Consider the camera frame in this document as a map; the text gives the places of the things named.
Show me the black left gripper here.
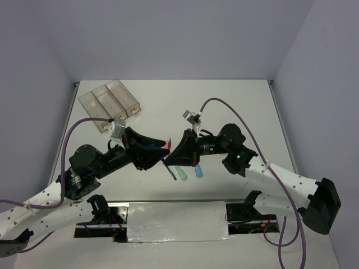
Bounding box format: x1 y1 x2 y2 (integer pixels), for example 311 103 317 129
93 126 171 179

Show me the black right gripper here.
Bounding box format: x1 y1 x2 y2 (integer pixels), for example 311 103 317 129
164 128 231 166

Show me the blue gel pen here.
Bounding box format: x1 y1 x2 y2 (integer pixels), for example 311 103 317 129
165 165 177 180

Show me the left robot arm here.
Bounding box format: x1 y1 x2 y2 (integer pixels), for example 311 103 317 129
1 127 170 258

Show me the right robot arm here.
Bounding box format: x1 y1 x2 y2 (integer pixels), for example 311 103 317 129
165 123 341 235

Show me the green correction tape case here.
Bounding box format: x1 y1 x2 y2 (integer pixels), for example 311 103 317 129
175 165 188 180

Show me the blue correction tape case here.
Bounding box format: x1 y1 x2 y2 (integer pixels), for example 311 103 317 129
195 164 203 178

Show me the clear three-compartment organizer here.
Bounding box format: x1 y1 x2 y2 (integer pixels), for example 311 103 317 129
78 79 141 119

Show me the silver tape sheet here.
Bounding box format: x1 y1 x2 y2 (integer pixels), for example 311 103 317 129
127 201 231 243

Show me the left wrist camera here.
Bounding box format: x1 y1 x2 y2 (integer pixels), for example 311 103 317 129
108 117 126 141

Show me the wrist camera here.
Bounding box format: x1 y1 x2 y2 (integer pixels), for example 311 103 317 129
182 110 202 136
108 117 126 141

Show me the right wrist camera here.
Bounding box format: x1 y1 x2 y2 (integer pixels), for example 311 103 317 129
182 110 202 136

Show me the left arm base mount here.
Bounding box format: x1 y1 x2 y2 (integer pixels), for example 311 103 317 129
74 194 129 243

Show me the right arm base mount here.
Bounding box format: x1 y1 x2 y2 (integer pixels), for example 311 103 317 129
224 191 279 235

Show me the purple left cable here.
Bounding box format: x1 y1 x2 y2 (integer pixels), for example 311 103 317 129
0 117 112 253

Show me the purple cable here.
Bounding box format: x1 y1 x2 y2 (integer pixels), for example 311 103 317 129
0 117 112 253
199 98 308 269

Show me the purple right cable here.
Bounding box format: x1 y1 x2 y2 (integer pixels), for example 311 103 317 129
199 98 308 269

